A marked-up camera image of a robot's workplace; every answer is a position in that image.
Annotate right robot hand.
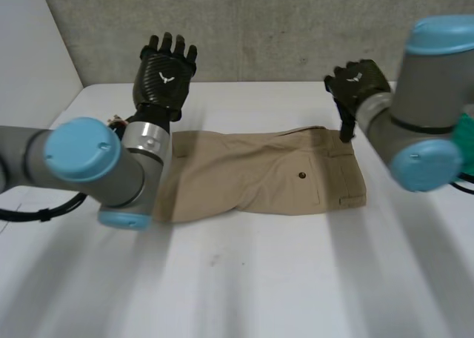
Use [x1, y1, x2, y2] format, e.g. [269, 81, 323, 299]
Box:
[324, 59, 392, 144]

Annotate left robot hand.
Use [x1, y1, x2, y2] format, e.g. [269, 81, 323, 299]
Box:
[127, 31, 198, 132]

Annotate teal towel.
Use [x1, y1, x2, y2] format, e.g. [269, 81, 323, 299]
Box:
[454, 111, 474, 177]

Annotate beige shorts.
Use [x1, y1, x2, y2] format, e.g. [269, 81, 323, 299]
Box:
[153, 126, 368, 225]

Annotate black cable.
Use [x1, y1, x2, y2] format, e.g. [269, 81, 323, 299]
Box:
[450, 173, 474, 196]
[0, 191, 87, 223]

